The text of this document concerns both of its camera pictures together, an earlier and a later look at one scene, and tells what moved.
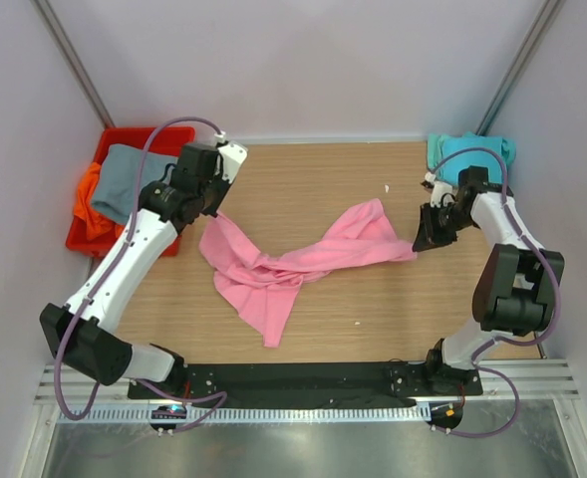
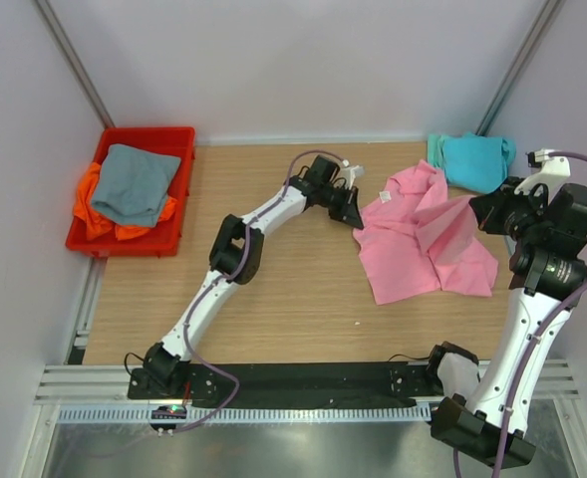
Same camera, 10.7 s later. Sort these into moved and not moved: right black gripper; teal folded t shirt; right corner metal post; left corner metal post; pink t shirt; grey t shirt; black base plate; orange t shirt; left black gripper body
Moved: pink t shirt; right black gripper; left black gripper body
Not moved: orange t shirt; left corner metal post; black base plate; right corner metal post; grey t shirt; teal folded t shirt
